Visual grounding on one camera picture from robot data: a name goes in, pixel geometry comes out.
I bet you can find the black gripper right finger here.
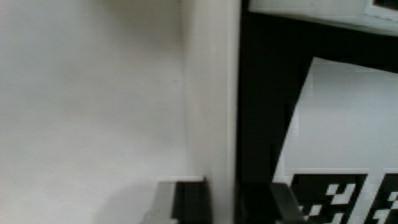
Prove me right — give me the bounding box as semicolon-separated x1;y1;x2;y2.
236;183;317;224

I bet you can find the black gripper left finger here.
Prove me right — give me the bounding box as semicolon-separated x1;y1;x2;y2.
150;177;212;224

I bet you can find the white square tabletop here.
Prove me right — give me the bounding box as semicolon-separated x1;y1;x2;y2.
0;0;239;224

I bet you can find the white sheet with fiducial tags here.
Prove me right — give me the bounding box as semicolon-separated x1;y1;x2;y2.
273;58;398;224

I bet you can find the white L-shaped obstacle fence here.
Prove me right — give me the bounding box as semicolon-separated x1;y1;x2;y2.
248;0;398;37

